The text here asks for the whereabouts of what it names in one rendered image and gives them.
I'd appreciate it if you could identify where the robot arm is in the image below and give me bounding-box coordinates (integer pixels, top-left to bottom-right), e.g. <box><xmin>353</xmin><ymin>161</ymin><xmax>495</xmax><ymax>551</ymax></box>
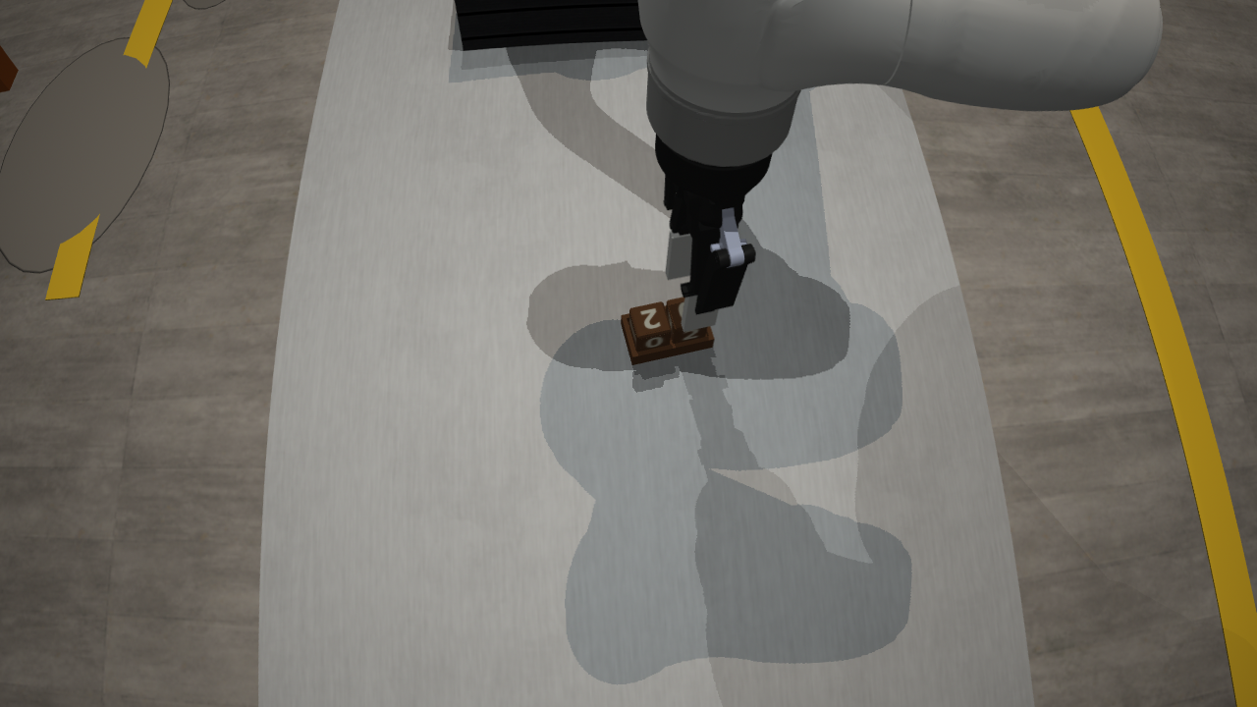
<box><xmin>639</xmin><ymin>0</ymin><xmax>1163</xmax><ymax>167</ymax></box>

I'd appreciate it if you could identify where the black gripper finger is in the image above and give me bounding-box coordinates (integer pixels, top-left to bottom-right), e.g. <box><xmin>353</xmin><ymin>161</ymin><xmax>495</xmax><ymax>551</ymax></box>
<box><xmin>664</xmin><ymin>175</ymin><xmax>693</xmax><ymax>281</ymax></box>
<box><xmin>681</xmin><ymin>190</ymin><xmax>755</xmax><ymax>332</ymax></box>

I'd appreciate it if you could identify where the brown wooden tray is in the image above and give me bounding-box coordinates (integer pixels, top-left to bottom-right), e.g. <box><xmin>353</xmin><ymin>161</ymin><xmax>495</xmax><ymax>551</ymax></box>
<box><xmin>621</xmin><ymin>315</ymin><xmax>715</xmax><ymax>365</ymax></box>

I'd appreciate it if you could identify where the brown calendar cube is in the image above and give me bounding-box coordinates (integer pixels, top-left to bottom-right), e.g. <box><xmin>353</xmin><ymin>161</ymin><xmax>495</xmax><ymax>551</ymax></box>
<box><xmin>629</xmin><ymin>301</ymin><xmax>672</xmax><ymax>352</ymax></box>
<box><xmin>666</xmin><ymin>298</ymin><xmax>706</xmax><ymax>343</ymax></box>

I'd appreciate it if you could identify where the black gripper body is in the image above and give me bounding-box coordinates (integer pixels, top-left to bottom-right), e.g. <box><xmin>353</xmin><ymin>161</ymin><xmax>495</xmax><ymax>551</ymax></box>
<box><xmin>655</xmin><ymin>135</ymin><xmax>772</xmax><ymax>228</ymax></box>

